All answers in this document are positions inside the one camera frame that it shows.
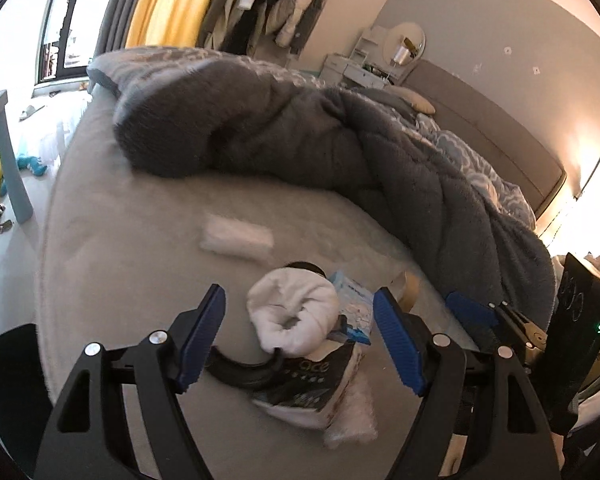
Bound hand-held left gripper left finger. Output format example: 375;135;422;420
34;284;227;480

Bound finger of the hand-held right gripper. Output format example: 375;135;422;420
444;291;548;363

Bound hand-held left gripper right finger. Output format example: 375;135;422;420
372;289;563;480

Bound blue tissue packet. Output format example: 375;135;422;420
327;271;376;346

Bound brown tape roll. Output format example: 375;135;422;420
390;271;421;313

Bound white cloth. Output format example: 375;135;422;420
246;268;341;358

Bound white tissue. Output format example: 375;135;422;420
200;212;275;263

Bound black curved band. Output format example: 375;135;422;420
205;347;286;388

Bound clear plastic wrapper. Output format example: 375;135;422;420
322;380;381;450

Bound bed mattress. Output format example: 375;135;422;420
35;80;556;480

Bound black printed packet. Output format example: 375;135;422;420
252;342;366;431

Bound grey headboard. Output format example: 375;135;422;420
402;57;567;221

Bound beige pillow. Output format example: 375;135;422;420
395;85;437;115

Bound grey fluffy blanket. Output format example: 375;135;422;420
87;47;556;331

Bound teal toy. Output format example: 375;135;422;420
16;155;48;177

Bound white dressing table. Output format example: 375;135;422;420
322;27;401;88

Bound light blue table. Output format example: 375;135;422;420
0;89;35;223

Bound yellow curtain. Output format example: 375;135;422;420
125;0;228;48

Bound grey curtain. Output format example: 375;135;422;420
95;0;153;56

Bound hanging clothes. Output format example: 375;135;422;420
197;0;341;56

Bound window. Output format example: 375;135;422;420
32;0;93;83

